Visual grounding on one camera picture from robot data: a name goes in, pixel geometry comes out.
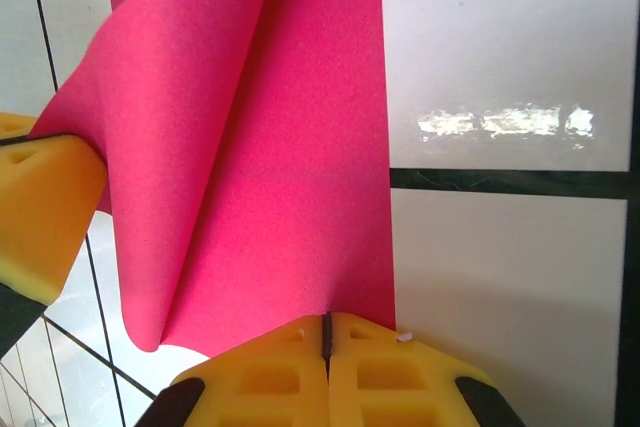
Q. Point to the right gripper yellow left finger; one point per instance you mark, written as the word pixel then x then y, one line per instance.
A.
pixel 270 387

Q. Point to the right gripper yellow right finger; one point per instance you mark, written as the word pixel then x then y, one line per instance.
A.
pixel 390 382

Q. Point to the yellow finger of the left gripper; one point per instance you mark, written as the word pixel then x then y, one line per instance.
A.
pixel 15 128
pixel 45 207

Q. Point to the pink paper sheet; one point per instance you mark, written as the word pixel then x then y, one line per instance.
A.
pixel 300 147

